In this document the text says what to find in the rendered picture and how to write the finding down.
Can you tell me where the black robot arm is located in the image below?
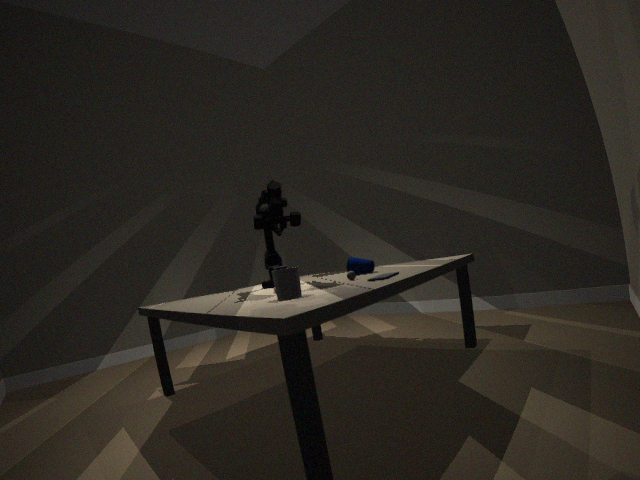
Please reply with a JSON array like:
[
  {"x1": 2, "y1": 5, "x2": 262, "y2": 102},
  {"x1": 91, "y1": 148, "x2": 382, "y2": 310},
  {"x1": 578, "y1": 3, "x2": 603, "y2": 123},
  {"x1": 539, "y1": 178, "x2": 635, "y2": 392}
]
[{"x1": 256, "y1": 180, "x2": 287, "y2": 280}]

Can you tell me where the blue cup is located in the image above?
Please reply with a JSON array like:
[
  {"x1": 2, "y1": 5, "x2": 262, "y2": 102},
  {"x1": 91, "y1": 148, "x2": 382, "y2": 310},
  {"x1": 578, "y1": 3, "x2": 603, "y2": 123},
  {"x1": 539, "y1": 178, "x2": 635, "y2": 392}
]
[{"x1": 347, "y1": 257, "x2": 374, "y2": 275}]

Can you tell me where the dark grey cup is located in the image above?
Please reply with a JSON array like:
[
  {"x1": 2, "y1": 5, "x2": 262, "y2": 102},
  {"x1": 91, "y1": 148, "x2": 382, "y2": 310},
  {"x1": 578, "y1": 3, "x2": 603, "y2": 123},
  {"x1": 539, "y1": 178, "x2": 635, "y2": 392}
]
[{"x1": 272, "y1": 267, "x2": 302, "y2": 301}]

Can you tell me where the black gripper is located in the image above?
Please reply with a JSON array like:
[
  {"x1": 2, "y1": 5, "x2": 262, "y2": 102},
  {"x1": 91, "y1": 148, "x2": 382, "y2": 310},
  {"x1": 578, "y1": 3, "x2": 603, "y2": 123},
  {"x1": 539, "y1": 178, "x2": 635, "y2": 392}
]
[{"x1": 253, "y1": 211, "x2": 301, "y2": 236}]

